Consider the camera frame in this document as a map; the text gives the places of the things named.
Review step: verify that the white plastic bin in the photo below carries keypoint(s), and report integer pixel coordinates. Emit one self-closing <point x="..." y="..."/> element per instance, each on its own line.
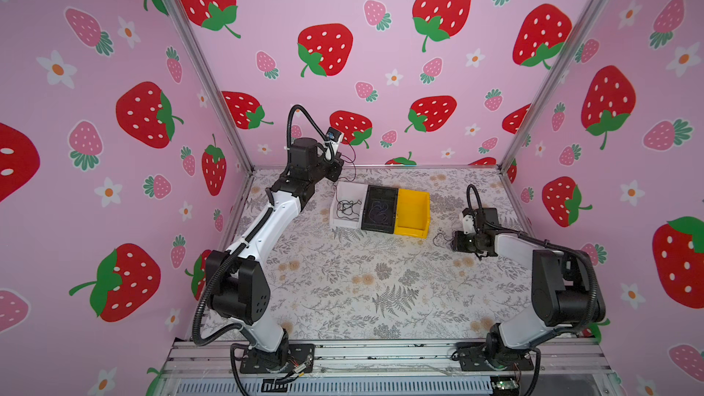
<point x="347" y="205"/>

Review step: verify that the aluminium rail frame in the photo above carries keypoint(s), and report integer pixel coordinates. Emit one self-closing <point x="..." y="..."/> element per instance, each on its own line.
<point x="566" y="366"/>

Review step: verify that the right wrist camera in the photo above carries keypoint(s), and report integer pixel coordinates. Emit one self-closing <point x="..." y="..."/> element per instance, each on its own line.
<point x="468" y="224"/>

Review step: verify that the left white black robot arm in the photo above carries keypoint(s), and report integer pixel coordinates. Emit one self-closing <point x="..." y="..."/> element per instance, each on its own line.
<point x="237" y="294"/>

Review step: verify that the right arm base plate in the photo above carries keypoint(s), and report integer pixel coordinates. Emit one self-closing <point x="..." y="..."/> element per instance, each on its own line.
<point x="486" y="357"/>

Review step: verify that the yellow plastic bin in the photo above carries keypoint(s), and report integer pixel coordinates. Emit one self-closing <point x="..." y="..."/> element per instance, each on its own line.
<point x="413" y="214"/>

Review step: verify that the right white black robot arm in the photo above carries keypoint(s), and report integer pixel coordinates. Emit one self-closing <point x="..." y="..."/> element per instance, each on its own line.
<point x="565" y="292"/>

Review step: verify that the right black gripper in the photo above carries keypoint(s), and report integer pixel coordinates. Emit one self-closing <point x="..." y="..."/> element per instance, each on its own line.
<point x="459" y="241"/>

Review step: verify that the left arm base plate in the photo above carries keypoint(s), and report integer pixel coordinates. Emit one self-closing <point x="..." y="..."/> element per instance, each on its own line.
<point x="292" y="358"/>

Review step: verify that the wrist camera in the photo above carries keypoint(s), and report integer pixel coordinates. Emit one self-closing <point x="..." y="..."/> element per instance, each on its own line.
<point x="468" y="224"/>
<point x="334" y="137"/>

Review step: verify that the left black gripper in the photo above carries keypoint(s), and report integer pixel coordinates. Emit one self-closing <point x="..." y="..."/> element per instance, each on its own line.
<point x="334" y="168"/>

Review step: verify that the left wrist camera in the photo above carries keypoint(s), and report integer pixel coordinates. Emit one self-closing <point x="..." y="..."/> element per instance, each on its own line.
<point x="334" y="137"/>

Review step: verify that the black plastic bin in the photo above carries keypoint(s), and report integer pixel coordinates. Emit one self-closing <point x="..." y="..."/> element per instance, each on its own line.
<point x="380" y="207"/>

